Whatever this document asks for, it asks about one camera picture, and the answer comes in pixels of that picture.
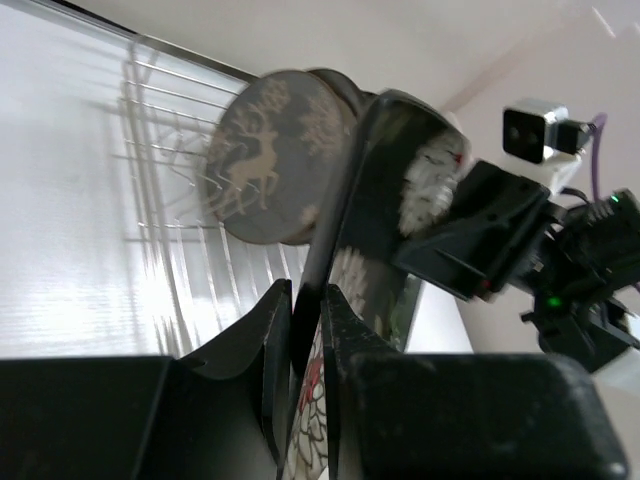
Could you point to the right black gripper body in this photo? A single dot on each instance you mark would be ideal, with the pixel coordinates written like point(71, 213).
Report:
point(573, 277)

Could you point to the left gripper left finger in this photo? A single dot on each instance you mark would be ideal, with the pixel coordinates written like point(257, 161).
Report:
point(219, 412)

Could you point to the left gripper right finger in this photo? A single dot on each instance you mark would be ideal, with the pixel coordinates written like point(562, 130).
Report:
point(393, 415)

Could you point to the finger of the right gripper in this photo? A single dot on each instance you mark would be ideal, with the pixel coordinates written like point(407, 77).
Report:
point(493, 220)

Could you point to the black floral square plate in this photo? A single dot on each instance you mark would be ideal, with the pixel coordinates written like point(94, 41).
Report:
point(397, 179)

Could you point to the cream plate brown rim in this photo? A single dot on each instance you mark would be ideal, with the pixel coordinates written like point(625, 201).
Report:
point(352, 98)

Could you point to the grey reindeer round plate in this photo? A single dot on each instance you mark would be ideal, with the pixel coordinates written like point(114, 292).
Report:
point(271, 157)

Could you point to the wire dish rack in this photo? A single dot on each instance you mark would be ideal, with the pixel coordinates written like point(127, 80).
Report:
point(201, 279)

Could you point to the aluminium table edge rail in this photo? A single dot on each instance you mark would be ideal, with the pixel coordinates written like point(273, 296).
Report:
point(159, 44)

